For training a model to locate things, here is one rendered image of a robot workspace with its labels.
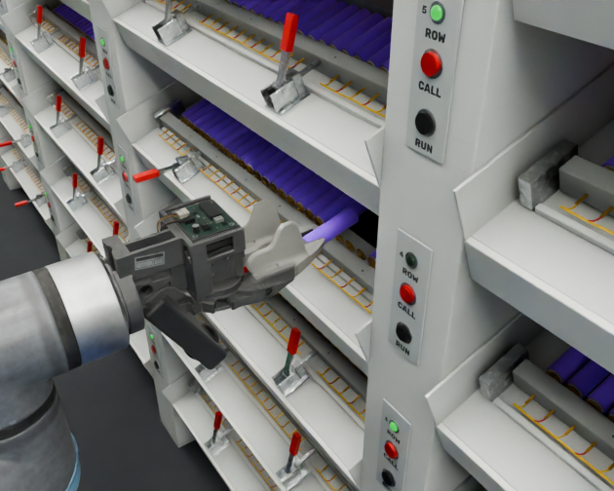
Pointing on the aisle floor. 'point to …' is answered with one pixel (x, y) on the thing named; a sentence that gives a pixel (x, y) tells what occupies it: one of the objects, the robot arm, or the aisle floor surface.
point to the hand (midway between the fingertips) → (306, 245)
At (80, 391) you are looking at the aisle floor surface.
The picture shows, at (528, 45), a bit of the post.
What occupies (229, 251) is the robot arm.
